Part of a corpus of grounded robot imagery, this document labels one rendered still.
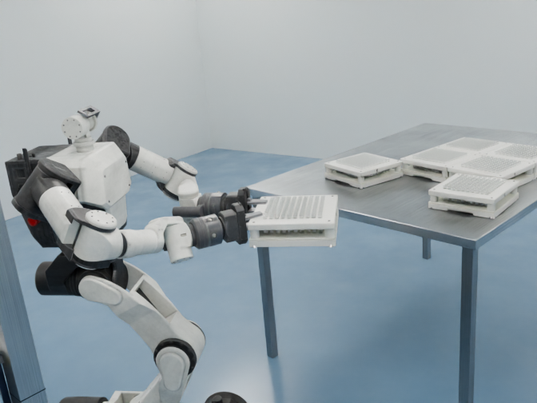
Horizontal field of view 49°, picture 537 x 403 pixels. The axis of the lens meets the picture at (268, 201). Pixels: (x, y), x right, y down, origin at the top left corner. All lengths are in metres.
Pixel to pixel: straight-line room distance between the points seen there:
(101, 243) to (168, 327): 0.58
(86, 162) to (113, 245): 0.37
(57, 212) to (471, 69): 4.56
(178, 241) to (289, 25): 4.98
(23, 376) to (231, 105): 5.87
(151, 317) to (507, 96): 4.21
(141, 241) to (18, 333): 0.36
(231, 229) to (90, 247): 0.41
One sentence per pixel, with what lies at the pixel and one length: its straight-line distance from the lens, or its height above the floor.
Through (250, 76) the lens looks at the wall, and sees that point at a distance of 6.84.
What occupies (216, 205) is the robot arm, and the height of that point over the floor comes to 1.07.
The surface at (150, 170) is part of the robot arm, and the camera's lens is 2.11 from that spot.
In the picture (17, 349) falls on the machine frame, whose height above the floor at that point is 0.97.
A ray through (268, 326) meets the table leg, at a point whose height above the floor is 0.17.
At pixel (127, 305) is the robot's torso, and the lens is 1.95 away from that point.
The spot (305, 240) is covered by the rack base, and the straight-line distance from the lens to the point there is 1.67.
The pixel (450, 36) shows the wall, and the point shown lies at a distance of 5.66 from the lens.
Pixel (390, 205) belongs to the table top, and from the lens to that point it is 2.31.
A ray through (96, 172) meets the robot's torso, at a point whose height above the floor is 1.23.
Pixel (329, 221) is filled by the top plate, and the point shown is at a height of 1.06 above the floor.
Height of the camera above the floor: 1.65
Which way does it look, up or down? 18 degrees down
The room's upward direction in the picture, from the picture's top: 5 degrees counter-clockwise
